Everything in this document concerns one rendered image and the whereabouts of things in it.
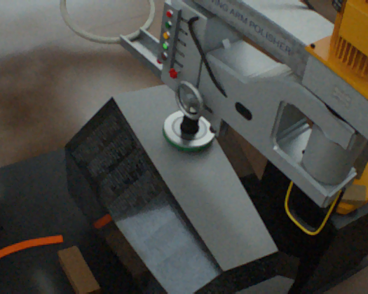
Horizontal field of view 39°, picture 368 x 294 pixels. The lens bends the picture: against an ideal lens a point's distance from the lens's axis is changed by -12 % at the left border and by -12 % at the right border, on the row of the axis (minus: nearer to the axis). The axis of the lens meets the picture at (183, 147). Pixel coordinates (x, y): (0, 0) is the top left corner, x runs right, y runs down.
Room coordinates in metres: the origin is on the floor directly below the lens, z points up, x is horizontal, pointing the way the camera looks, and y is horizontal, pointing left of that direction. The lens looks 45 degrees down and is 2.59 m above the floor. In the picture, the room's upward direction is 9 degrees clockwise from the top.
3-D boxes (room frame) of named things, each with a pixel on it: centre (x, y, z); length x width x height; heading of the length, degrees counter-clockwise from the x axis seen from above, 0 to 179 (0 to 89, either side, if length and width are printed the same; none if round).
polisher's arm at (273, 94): (1.49, -0.29, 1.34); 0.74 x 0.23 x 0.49; 47
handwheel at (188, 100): (1.60, -0.02, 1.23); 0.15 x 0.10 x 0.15; 47
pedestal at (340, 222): (1.88, -0.82, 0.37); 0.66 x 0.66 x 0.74; 34
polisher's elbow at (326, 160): (1.32, -0.49, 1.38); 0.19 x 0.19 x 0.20
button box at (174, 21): (1.73, 0.12, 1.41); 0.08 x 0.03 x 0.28; 47
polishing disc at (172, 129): (1.77, -0.01, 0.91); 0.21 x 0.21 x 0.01
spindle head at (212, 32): (1.71, -0.07, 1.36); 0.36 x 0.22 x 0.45; 47
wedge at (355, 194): (1.65, -0.78, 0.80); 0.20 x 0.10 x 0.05; 83
